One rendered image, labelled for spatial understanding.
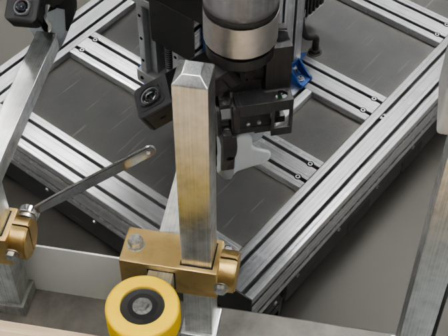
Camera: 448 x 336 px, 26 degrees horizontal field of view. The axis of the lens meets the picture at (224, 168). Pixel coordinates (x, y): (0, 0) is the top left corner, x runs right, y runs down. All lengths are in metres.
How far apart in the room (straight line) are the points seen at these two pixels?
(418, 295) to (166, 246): 0.29
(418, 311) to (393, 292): 1.03
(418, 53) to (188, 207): 1.41
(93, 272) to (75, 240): 0.99
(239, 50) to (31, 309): 0.52
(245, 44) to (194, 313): 0.39
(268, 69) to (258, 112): 0.05
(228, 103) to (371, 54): 1.36
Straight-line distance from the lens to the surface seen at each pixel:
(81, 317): 1.29
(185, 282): 1.13
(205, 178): 0.99
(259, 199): 2.02
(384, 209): 2.30
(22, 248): 1.16
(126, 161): 1.14
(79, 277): 1.27
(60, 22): 1.40
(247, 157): 1.08
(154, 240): 1.14
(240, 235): 1.96
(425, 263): 1.05
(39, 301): 1.31
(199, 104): 0.91
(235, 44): 0.94
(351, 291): 2.15
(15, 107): 1.31
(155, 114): 1.00
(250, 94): 1.02
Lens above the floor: 1.78
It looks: 49 degrees down
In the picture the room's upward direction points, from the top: straight up
